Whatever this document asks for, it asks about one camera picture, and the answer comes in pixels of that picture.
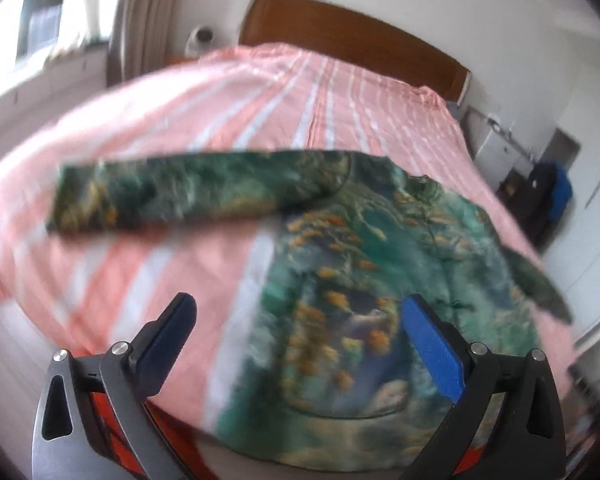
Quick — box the green landscape-print padded jacket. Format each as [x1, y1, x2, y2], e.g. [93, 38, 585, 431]
[48, 151, 571, 471]

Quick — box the pink striped bed sheet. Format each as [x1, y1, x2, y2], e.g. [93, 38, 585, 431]
[0, 44, 574, 434]

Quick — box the black and blue bag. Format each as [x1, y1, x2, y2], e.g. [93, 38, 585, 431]
[496, 160, 573, 252]

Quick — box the white nightstand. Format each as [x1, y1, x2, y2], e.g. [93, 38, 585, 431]
[460, 106, 533, 191]

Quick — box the white window-side cabinet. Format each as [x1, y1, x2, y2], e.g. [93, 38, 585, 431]
[0, 44, 107, 158]

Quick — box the beige curtain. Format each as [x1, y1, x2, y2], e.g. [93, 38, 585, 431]
[107, 0, 178, 87]

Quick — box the brown wooden headboard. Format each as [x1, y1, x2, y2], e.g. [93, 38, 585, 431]
[238, 0, 471, 104]

